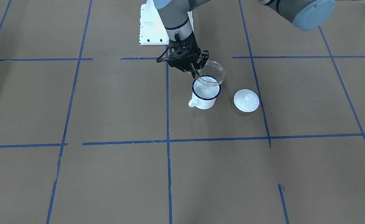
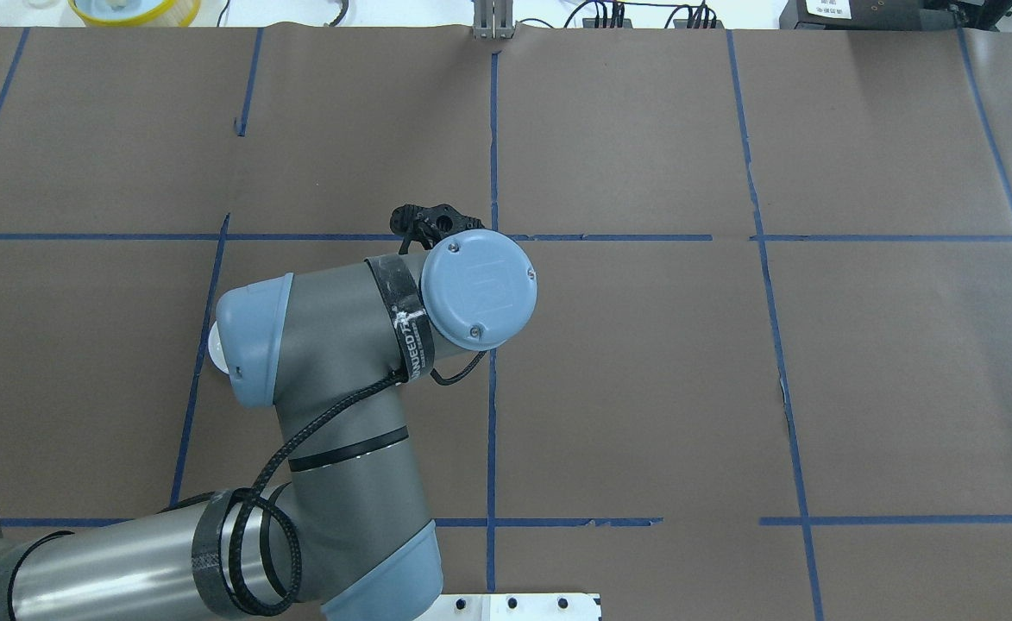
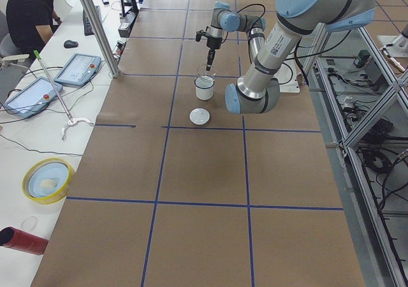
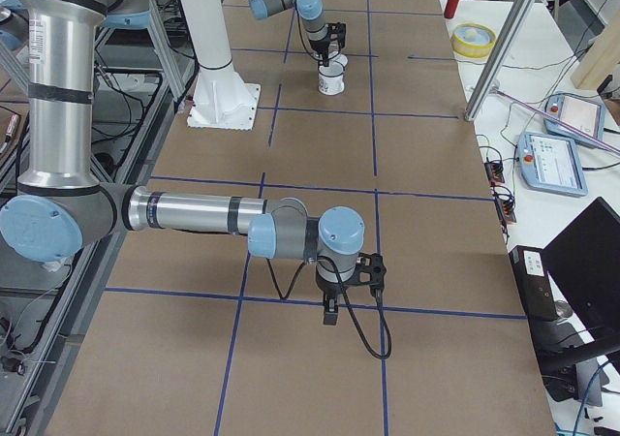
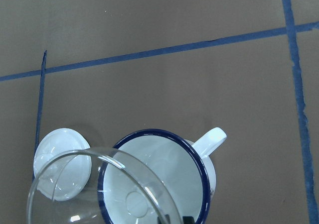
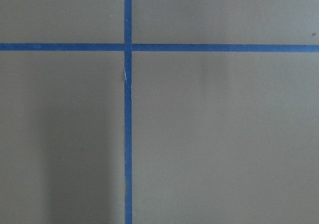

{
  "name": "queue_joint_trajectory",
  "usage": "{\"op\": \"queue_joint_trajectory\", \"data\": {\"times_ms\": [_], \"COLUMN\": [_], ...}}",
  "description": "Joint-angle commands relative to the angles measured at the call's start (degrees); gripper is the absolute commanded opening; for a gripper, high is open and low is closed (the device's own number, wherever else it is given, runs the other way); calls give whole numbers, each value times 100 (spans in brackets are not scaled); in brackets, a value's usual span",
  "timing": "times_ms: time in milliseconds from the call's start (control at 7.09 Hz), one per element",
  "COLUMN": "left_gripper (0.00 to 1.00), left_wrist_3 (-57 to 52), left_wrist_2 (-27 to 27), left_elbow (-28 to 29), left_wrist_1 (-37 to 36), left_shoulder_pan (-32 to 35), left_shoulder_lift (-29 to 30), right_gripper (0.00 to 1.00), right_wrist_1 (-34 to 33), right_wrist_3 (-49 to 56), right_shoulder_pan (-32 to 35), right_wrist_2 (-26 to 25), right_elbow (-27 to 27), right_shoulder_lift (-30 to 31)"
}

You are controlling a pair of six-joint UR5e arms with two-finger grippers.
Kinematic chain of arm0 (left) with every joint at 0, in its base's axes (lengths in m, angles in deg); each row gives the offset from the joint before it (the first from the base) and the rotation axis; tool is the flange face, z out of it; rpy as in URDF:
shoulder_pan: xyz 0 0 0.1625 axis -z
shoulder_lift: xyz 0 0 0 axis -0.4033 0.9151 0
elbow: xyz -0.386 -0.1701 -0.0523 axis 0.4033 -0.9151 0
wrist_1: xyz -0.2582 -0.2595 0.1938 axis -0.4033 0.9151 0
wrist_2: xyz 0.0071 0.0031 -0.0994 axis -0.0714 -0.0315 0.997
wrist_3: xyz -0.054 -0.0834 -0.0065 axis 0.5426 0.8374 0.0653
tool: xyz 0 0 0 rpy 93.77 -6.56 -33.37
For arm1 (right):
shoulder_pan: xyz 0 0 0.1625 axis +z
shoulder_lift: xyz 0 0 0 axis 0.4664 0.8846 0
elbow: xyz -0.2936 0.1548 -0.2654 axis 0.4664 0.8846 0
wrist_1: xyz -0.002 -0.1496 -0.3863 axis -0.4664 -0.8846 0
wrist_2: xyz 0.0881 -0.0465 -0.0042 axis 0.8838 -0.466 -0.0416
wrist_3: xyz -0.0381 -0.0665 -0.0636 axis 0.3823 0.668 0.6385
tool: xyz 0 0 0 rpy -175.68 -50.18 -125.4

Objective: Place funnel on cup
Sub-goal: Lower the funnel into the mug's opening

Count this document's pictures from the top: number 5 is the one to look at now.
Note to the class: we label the clear glass funnel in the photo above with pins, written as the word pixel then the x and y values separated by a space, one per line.
pixel 84 208

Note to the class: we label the white mug lid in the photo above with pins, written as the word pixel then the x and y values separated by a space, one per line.
pixel 67 149

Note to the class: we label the white enamel mug blue rim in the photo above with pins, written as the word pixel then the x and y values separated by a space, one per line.
pixel 183 166

